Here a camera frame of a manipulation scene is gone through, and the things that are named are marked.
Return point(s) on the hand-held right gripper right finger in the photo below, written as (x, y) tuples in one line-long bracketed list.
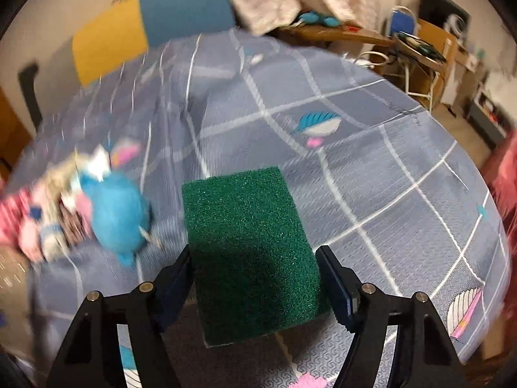
[(337, 287)]

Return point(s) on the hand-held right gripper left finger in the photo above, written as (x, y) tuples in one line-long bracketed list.
[(175, 291)]

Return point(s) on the green scouring sponge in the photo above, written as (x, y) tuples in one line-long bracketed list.
[(246, 242)]

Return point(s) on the blue plush toy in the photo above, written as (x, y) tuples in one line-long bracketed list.
[(115, 214)]

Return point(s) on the grey printed bedsheet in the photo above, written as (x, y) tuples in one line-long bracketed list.
[(363, 169)]

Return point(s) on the pale plush doll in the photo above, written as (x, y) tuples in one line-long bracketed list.
[(52, 210)]

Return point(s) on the pink striped cloth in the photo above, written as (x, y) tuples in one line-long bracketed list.
[(14, 218)]

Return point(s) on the red fuzzy cloth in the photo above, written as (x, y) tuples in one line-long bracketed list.
[(503, 178)]

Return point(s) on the dark storage box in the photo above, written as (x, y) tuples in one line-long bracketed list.
[(486, 121)]

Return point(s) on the wooden cabinet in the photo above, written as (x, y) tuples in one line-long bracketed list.
[(12, 129)]

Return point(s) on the black chair armrest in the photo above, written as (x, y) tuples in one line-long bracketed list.
[(30, 89)]

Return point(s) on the teal dumbbell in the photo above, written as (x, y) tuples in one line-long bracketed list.
[(331, 20), (309, 17)]

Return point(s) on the blue folding chair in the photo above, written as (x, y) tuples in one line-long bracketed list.
[(403, 20)]

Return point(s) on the yellow and blue headboard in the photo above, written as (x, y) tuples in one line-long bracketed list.
[(181, 8)]

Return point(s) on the white round fan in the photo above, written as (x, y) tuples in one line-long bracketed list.
[(455, 24)]

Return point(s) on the black monitor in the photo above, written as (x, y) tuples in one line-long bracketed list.
[(438, 8)]

